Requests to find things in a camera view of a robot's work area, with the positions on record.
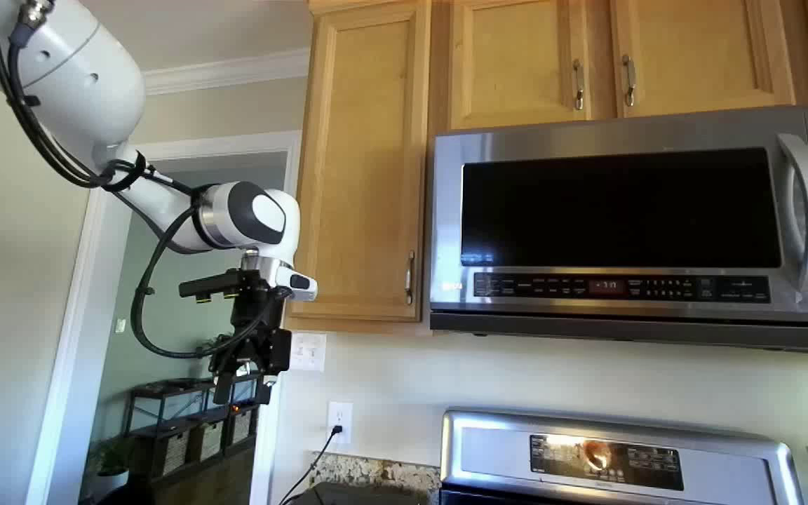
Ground white crown molding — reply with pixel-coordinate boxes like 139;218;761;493
139;45;314;102

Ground black plug with cord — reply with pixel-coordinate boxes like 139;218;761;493
278;423;348;505

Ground stainless steel stove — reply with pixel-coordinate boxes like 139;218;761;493
434;407;808;505

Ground metal handle of tall door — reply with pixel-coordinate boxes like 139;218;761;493
403;250;421;306

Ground tall wooden cabinet door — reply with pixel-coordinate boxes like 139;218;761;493
286;0;434;330

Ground large floor plant pot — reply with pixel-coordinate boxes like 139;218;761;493
82;434;136;500

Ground dark console shelf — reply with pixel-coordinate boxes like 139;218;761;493
119;372;270;484

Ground metal cabinet door handle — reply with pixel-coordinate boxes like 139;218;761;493
617;51;638;111
567;57;585;116

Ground white doorway frame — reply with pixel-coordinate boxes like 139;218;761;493
23;125;305;505

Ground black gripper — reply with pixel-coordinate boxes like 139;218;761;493
211;275;293;407

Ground wooden cabinet body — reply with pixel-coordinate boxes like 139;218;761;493
286;0;808;337

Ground stainless steel microwave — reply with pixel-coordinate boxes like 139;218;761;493
424;102;808;357

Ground woven storage basket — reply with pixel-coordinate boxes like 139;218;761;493
153;428;194;479
190;419;230;465
227;407;257;449

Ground short wooden cabinet door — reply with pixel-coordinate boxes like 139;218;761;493
606;0;798;121
445;0;606;132

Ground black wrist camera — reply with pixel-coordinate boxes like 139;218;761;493
176;266;249;302

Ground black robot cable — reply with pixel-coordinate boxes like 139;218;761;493
0;0;279;364

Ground speckled granite backsplash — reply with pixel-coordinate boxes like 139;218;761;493
305;451;445;500

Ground white wall outlet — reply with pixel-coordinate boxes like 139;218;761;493
326;398;357;451

